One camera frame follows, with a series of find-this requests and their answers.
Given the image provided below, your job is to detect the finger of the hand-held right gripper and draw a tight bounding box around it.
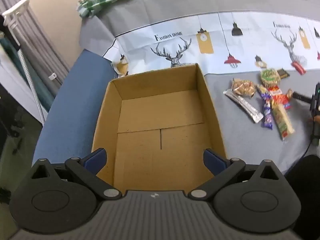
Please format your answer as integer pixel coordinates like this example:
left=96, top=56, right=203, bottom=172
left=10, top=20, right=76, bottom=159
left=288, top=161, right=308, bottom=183
left=292, top=92, right=314, bottom=103

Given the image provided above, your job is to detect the purple snack bar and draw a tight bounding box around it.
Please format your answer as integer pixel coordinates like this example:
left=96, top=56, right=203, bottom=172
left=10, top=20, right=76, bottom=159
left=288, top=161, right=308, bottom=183
left=257, top=85, right=274, bottom=130

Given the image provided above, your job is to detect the silver snack packet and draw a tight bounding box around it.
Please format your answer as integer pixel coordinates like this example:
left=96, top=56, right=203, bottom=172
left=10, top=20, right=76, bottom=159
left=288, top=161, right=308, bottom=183
left=223, top=89, right=264, bottom=124

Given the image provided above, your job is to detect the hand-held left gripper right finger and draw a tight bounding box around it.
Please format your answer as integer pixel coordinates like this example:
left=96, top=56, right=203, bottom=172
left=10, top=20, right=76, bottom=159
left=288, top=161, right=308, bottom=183
left=187, top=149, right=284, bottom=201

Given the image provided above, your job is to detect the grey printed bed sheet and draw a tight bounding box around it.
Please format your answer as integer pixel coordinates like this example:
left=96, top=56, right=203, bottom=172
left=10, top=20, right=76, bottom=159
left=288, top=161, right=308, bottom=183
left=80, top=0, right=320, bottom=175

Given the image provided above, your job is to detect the round puffed snack pack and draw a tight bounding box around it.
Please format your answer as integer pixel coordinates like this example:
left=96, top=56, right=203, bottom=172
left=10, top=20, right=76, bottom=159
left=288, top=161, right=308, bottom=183
left=260, top=67, right=281, bottom=88

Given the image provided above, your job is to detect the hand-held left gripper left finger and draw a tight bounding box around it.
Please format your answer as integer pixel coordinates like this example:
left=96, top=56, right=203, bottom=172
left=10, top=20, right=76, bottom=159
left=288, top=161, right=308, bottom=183
left=30, top=148, right=123, bottom=201

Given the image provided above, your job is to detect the braided steamer hose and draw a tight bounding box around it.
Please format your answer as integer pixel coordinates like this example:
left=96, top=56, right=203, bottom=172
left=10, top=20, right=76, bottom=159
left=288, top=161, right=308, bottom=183
left=19, top=50, right=48, bottom=124

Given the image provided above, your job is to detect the dark brown snack packet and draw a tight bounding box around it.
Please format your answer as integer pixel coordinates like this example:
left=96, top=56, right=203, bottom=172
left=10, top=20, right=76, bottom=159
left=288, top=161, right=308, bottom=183
left=276, top=68, right=290, bottom=79

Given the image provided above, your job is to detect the green and white snack packet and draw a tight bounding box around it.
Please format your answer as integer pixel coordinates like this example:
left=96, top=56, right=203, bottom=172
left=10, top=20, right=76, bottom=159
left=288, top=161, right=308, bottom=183
left=271, top=105, right=295, bottom=141

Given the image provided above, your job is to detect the white plastic rack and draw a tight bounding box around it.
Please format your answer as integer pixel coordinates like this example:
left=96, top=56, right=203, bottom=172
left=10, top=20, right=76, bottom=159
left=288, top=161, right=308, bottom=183
left=2, top=0, right=35, bottom=43

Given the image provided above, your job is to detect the blue fabric bed frame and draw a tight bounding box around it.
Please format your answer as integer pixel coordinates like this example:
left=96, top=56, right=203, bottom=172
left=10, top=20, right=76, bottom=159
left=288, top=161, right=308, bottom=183
left=32, top=49, right=118, bottom=167

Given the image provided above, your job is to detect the thin black cable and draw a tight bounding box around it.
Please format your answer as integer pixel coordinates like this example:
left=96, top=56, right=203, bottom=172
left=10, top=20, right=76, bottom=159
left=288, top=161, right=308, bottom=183
left=299, top=140, right=314, bottom=159

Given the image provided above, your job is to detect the clear bag of crackers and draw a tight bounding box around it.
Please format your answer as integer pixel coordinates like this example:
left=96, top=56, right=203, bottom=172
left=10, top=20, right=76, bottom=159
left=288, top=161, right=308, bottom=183
left=230, top=78, right=257, bottom=98

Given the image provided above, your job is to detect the brown cardboard box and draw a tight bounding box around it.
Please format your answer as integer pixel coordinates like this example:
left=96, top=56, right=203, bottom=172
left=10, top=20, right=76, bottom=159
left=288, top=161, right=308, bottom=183
left=91, top=63, right=229, bottom=193

